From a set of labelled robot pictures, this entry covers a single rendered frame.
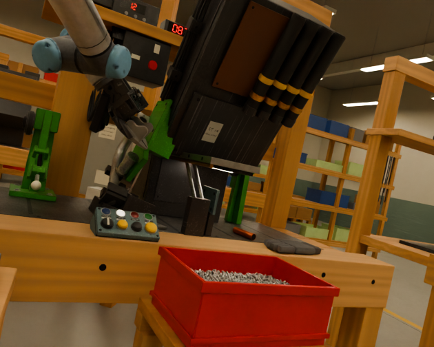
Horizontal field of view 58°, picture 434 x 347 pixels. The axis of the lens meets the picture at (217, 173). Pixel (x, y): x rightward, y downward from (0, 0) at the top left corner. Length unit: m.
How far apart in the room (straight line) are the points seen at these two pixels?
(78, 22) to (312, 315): 0.73
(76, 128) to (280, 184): 0.94
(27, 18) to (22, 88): 9.91
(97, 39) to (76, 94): 0.61
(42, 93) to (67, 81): 0.12
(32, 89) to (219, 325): 1.13
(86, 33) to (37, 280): 0.52
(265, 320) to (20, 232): 0.51
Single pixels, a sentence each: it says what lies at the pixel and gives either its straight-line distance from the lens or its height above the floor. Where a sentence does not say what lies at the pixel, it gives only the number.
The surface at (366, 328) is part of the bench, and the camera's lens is 1.50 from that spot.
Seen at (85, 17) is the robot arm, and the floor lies 1.34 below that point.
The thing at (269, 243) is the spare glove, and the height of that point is 0.92.
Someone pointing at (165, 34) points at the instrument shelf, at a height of 1.52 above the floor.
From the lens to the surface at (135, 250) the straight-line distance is 0.94.
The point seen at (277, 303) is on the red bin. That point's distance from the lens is 0.76.
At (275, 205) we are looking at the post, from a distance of 1.85.
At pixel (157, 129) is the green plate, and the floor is 1.18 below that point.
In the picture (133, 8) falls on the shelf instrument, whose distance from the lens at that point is 1.48.
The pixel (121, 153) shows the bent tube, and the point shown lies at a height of 1.09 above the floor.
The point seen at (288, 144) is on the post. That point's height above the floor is 1.27.
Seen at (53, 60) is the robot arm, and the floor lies 1.27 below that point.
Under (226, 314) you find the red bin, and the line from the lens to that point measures 0.71.
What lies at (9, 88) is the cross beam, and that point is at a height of 1.22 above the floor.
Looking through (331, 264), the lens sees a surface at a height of 0.89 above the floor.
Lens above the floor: 1.11
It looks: 1 degrees down
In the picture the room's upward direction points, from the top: 12 degrees clockwise
